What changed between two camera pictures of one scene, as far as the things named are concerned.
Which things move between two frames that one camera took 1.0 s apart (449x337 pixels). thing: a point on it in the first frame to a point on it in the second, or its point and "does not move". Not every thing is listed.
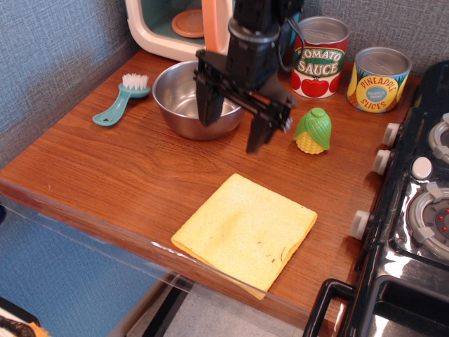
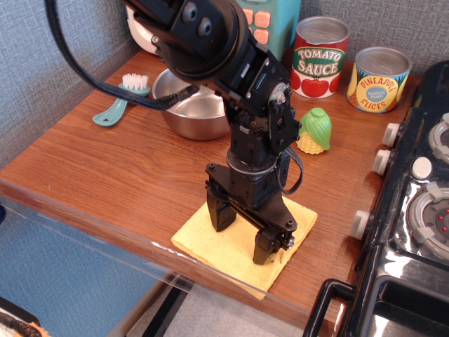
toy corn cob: x=313 y=133 does not move
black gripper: x=248 y=72 to x=256 y=197
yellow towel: x=246 y=231 does not move
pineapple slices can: x=377 y=81 does not move
